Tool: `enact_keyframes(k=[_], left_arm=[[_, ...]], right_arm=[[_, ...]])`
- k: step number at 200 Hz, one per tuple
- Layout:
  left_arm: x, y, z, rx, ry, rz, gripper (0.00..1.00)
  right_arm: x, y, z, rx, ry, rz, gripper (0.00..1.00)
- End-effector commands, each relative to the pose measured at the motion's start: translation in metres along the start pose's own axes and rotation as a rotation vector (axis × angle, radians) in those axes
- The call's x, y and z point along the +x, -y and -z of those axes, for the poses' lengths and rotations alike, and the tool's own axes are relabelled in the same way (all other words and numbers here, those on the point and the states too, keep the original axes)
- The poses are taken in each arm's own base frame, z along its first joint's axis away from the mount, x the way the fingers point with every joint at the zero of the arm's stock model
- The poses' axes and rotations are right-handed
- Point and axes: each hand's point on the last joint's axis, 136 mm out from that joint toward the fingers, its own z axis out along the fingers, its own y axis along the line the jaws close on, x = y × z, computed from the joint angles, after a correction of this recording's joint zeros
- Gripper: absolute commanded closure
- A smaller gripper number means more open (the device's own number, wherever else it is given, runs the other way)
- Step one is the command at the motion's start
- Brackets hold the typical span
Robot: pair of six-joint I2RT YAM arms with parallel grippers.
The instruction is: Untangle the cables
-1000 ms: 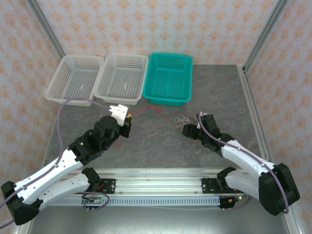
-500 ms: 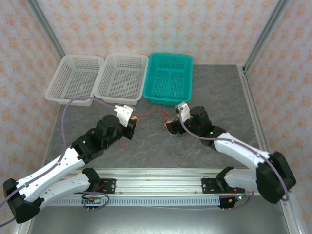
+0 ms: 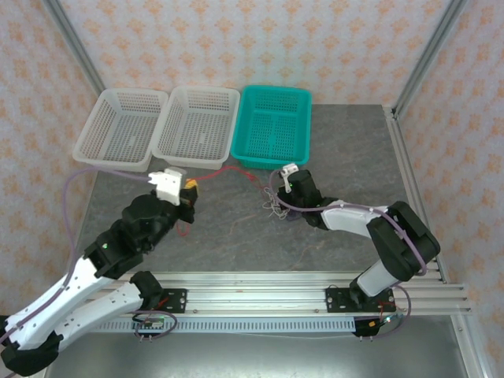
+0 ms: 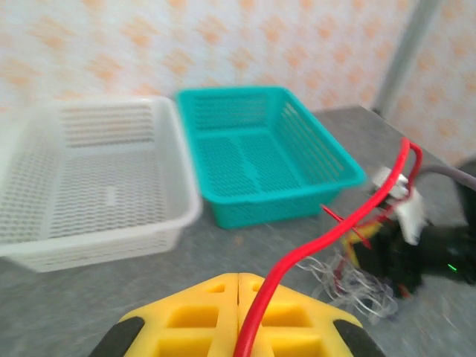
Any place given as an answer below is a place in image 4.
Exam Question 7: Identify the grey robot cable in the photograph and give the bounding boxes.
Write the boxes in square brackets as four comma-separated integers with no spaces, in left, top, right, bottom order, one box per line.
[418,164,476,189]

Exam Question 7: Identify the metal pole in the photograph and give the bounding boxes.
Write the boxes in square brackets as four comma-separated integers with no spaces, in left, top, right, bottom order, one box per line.
[374,0,444,117]

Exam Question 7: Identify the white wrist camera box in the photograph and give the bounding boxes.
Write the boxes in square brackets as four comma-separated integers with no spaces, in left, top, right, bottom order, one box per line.
[370,166,429,245]

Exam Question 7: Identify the white plastic basket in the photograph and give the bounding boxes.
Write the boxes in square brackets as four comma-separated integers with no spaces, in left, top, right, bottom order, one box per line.
[0,95,205,274]

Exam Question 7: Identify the red cable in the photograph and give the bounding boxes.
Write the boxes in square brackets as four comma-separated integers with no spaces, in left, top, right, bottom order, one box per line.
[233,136,425,357]

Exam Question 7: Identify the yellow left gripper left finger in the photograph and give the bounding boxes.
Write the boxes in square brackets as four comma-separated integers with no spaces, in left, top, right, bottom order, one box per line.
[87,273,239,357]

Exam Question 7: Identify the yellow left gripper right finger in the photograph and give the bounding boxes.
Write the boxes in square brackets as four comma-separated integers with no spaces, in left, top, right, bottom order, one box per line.
[237,273,386,357]

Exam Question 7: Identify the teal plastic basket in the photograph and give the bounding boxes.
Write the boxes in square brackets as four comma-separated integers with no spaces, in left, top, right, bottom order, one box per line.
[173,85,369,230]

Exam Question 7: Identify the white cable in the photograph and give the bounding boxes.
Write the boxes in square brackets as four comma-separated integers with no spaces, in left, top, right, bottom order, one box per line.
[297,248,399,329]

